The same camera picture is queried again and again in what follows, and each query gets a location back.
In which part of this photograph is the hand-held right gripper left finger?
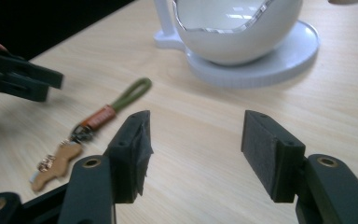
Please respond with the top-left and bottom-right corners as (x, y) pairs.
(103, 109), (155, 205)

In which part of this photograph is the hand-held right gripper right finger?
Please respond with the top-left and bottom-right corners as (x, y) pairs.
(241, 109), (307, 203)

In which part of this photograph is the green loop keychain wooden pendant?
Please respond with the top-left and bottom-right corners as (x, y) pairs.
(29, 77), (154, 193)

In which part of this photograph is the white egg-shaped bowl stand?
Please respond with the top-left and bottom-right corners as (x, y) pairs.
(153, 0), (321, 90)

